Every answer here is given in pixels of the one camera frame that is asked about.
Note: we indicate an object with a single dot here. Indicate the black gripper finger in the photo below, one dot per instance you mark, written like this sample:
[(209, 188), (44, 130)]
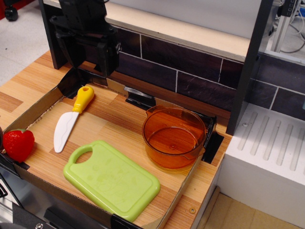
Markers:
[(108, 57), (73, 51)]

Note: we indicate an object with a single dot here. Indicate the black caster wheel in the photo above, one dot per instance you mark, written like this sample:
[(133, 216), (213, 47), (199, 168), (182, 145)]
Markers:
[(11, 13)]

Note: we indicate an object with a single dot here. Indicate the aluminium frame with cables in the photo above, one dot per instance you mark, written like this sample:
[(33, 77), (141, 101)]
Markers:
[(287, 38)]

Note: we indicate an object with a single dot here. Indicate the yellow handled white toy knife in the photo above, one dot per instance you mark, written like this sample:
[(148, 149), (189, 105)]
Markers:
[(67, 120)]

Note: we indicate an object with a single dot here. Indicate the dark shelf frame with ledge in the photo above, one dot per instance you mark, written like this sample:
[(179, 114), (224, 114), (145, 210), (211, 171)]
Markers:
[(192, 78)]

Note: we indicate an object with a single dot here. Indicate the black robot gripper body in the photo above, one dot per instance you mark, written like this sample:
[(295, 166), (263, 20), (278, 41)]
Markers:
[(85, 21)]

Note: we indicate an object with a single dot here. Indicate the red toy strawberry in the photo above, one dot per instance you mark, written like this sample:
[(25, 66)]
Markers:
[(18, 144)]

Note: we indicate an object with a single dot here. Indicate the orange transparent plastic pot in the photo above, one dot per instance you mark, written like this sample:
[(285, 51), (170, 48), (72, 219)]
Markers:
[(173, 136)]

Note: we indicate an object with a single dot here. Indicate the metal robot base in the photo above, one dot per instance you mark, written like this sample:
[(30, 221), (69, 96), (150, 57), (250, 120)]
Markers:
[(44, 205)]

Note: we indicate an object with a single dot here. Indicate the cardboard fence with black tape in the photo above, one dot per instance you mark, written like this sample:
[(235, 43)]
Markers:
[(35, 99)]

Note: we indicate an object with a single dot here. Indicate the green plastic cutting board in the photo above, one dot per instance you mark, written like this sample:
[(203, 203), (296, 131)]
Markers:
[(111, 180)]

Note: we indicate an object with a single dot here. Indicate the white ribbed sink drainer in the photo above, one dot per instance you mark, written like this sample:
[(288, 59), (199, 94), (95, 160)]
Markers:
[(264, 164)]

